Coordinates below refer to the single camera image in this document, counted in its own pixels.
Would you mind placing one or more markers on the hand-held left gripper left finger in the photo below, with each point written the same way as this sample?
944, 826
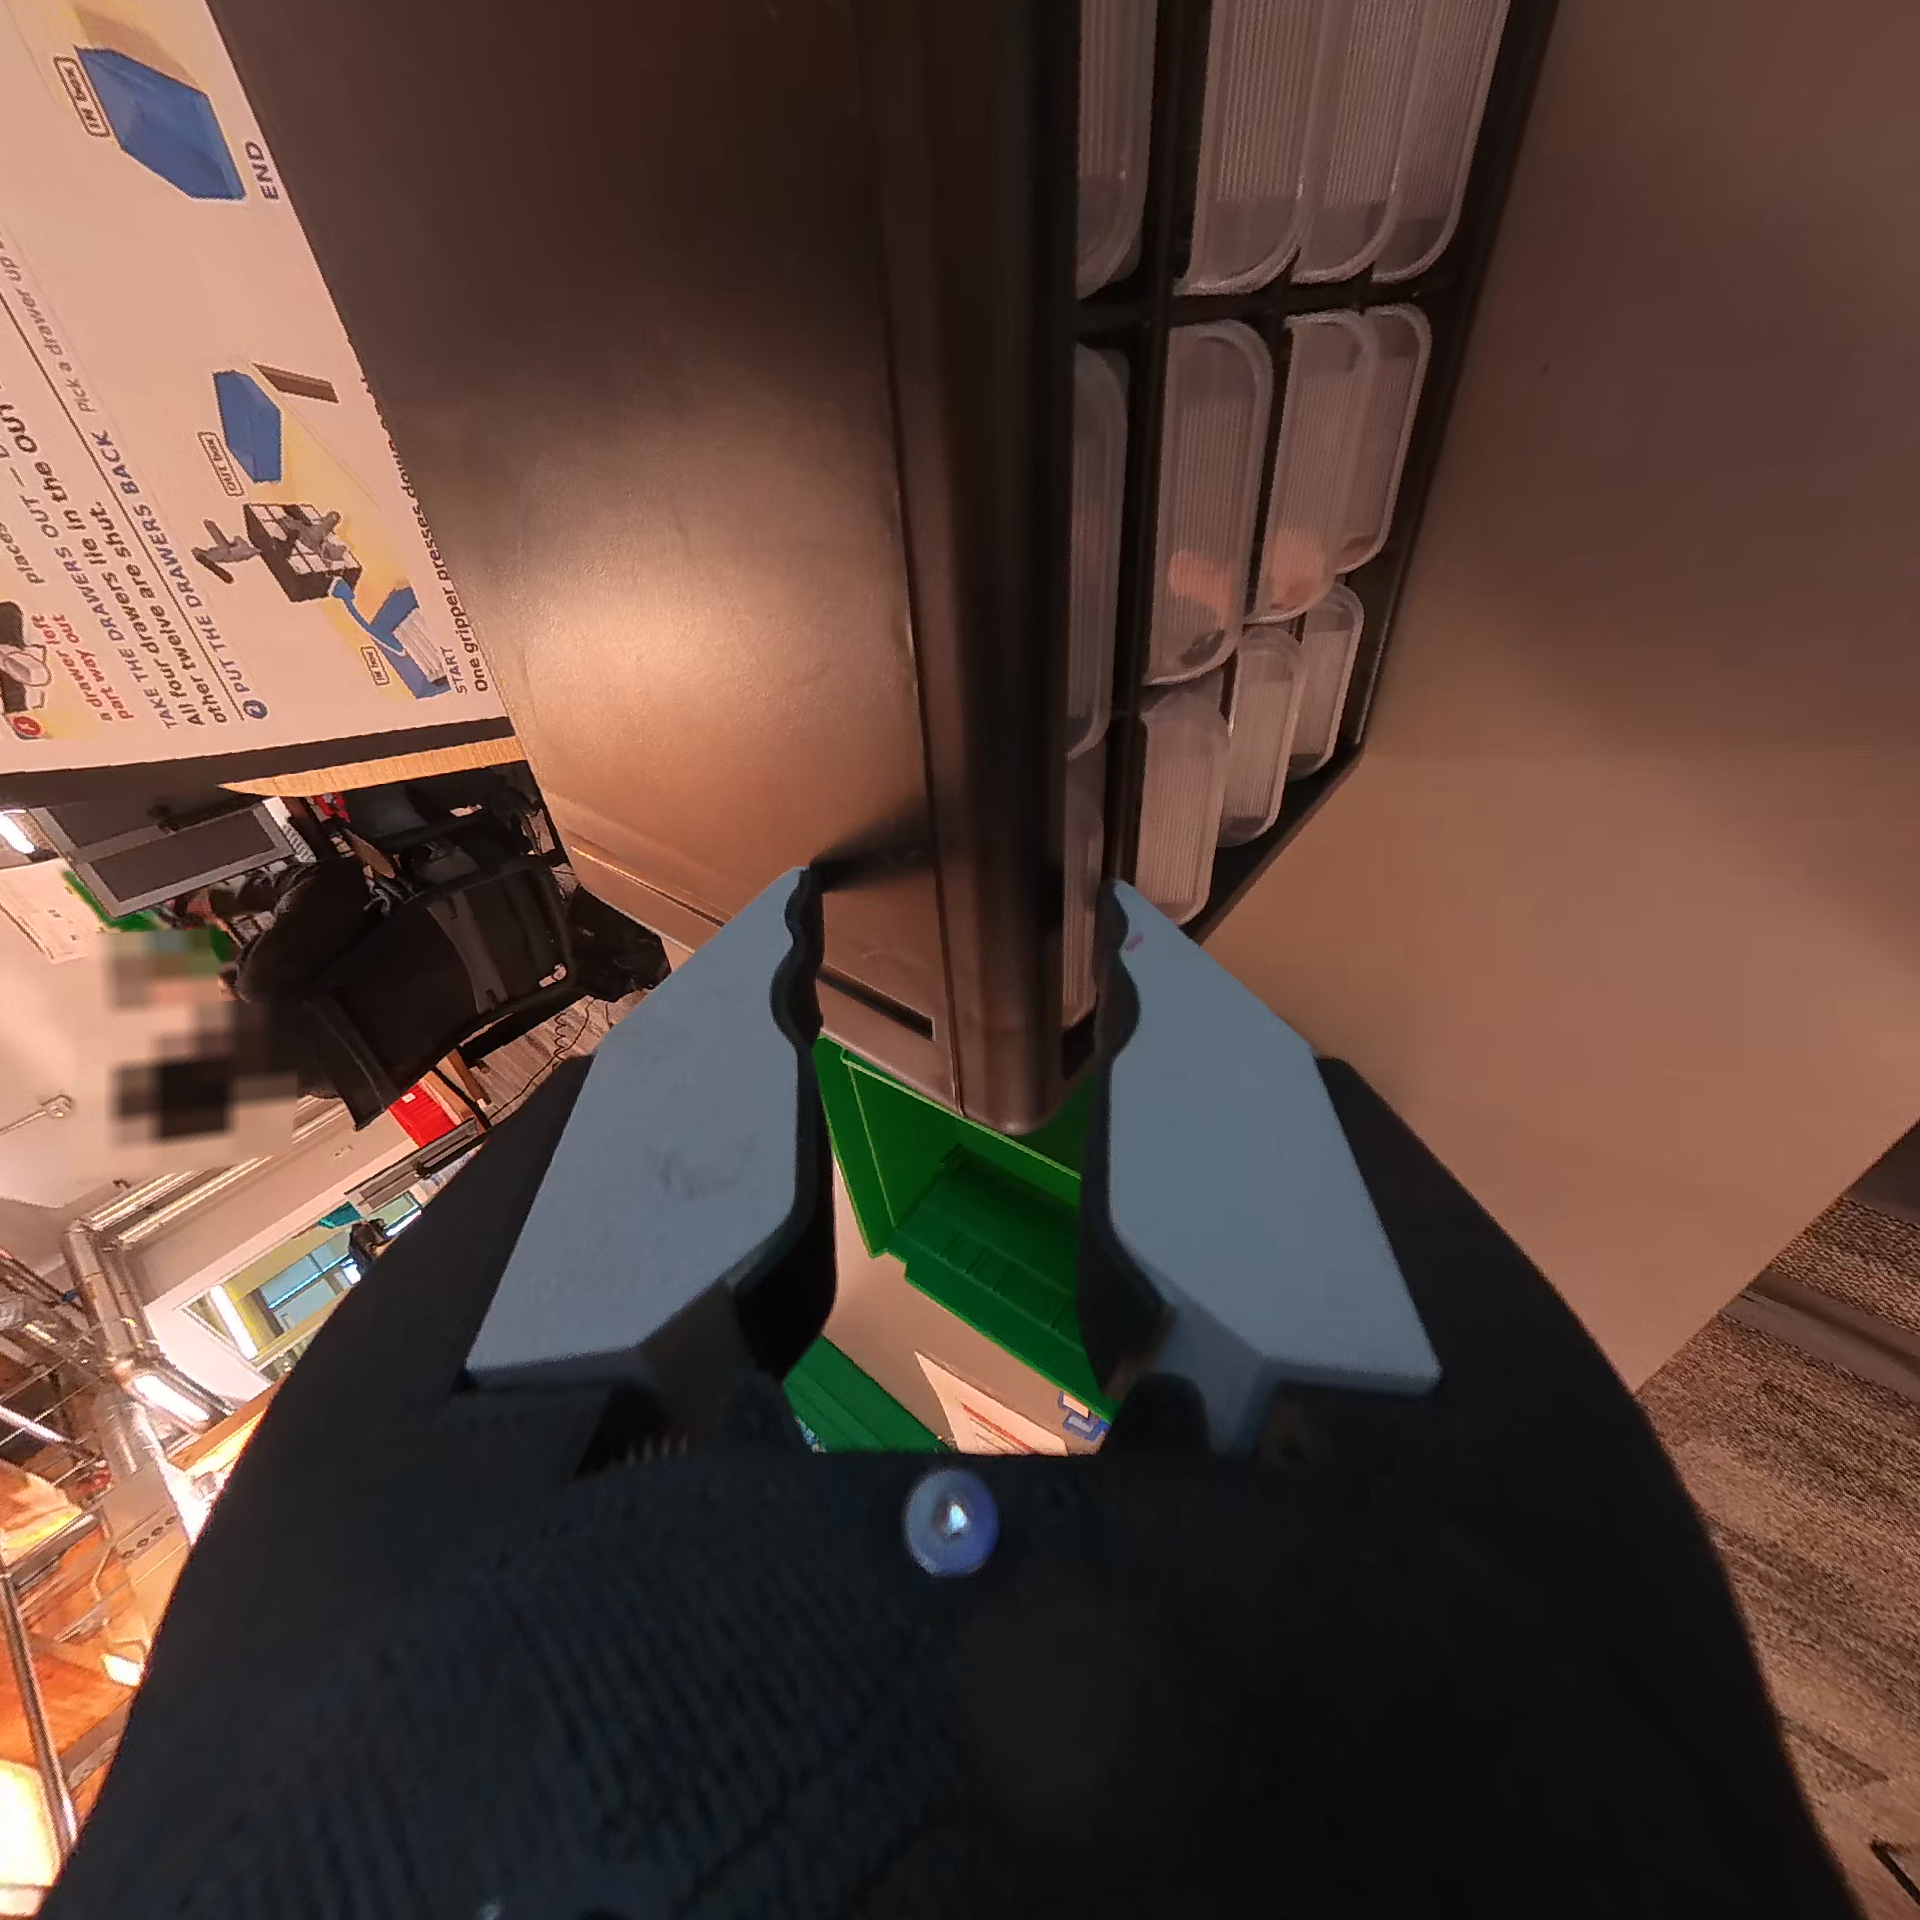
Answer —
661, 1184

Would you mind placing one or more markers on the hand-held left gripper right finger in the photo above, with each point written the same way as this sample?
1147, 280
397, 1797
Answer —
1260, 1202

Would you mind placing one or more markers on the set of clear plastic drawers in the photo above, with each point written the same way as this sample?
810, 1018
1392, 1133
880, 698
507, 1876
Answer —
1243, 495

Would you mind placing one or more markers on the black drawer cabinet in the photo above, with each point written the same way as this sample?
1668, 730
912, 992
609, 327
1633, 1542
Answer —
644, 452

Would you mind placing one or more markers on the red storage bin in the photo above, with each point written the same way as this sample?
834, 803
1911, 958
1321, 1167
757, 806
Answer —
435, 1118

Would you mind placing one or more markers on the green plastic bin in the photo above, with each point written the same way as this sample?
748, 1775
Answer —
973, 1214

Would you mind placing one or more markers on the black office chair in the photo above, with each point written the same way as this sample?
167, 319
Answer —
435, 960

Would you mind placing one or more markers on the printed instruction sheet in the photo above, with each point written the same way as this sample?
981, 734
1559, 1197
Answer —
165, 421

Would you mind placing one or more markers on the silver metal duct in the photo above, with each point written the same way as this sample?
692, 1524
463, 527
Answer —
128, 1350

